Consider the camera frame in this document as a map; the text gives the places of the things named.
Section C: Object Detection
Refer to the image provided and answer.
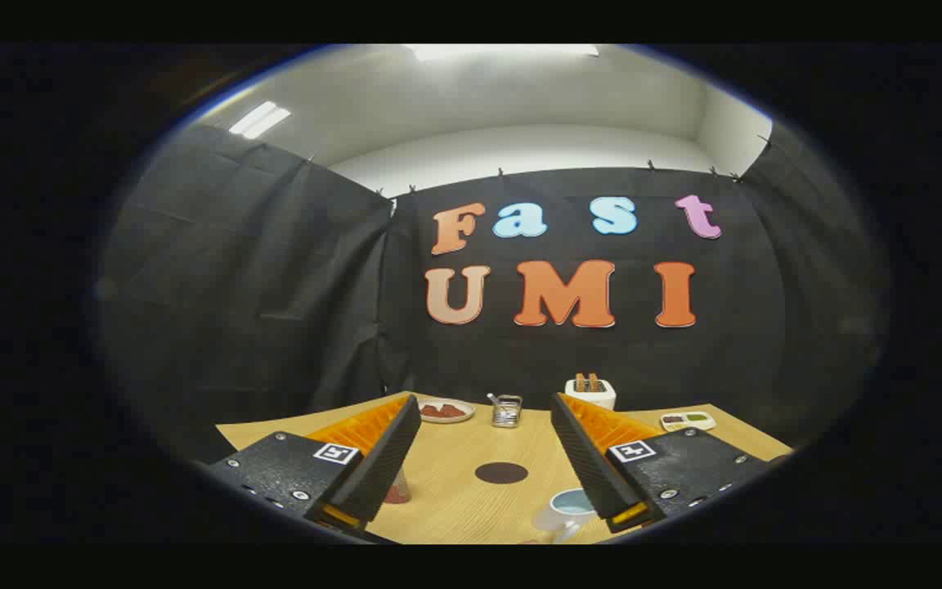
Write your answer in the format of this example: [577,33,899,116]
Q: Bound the white round plate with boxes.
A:
[418,398,476,424]

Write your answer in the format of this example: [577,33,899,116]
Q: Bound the wooden table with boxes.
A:
[216,391,793,545]

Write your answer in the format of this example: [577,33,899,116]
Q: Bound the ceiling light panel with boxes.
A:
[228,101,292,140]
[406,44,600,62]

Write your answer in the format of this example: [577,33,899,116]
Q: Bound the metal wire basket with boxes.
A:
[487,393,523,429]

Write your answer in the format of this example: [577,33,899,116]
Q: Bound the white cup blue inside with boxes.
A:
[532,488,599,545]

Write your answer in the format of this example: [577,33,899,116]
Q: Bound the dark brown round coaster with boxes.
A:
[475,462,529,485]

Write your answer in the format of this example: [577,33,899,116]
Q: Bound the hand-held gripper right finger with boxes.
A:
[550,393,770,537]

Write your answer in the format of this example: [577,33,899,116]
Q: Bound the white toaster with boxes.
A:
[564,373,617,411]

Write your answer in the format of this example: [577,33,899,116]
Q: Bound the white divided snack tray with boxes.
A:
[661,411,717,433]

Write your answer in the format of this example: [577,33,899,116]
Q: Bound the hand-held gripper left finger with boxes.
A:
[208,393,423,545]

